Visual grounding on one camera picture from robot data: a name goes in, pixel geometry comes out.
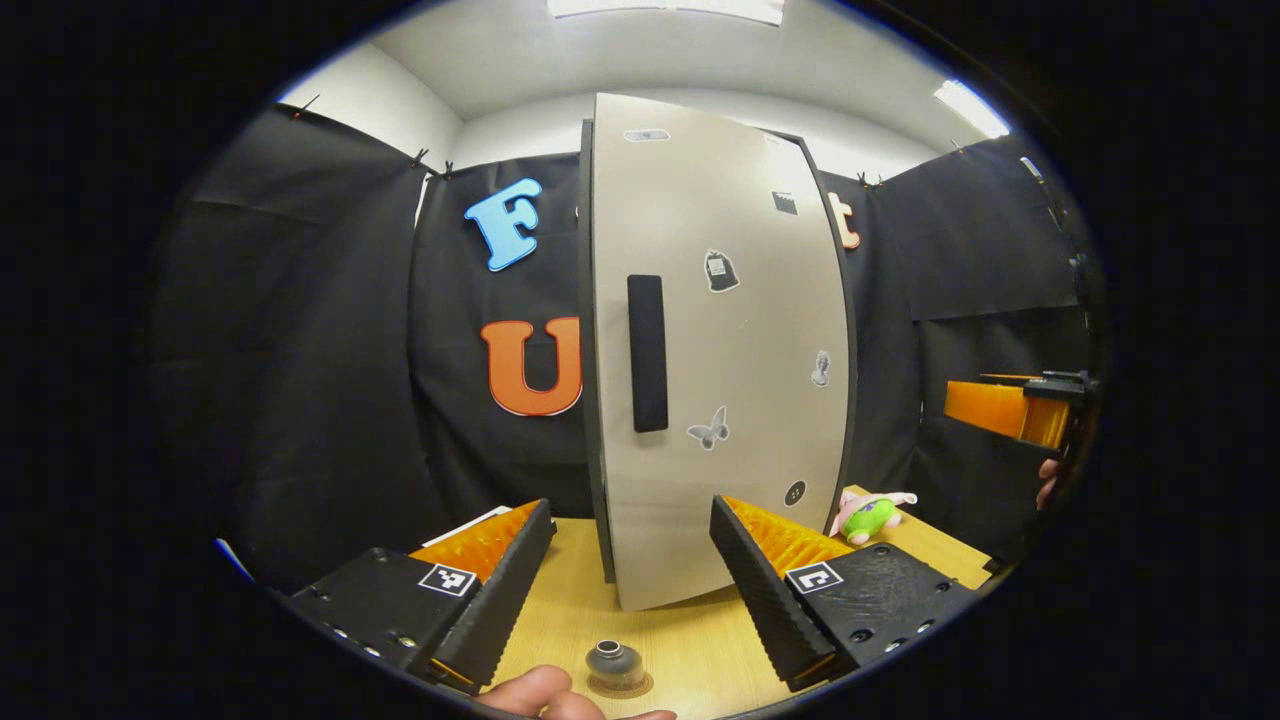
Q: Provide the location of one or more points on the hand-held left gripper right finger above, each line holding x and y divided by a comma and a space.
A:
765, 600

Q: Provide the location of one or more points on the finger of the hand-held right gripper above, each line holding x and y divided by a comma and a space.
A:
1000, 410
1070, 383

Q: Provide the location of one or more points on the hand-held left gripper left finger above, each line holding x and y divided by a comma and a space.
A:
500, 605

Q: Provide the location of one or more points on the silver bottle with pink label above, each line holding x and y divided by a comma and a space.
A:
612, 660

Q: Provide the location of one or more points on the brown round coaster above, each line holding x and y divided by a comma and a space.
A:
620, 693

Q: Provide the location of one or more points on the dark grey cabinet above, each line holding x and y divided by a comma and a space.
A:
587, 350

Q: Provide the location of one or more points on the printed photo booklet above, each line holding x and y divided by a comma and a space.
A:
470, 525

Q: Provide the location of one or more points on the green and pink plush toy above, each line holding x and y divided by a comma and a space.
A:
870, 518

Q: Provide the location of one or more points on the long ceiling light panel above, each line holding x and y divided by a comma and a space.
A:
665, 8

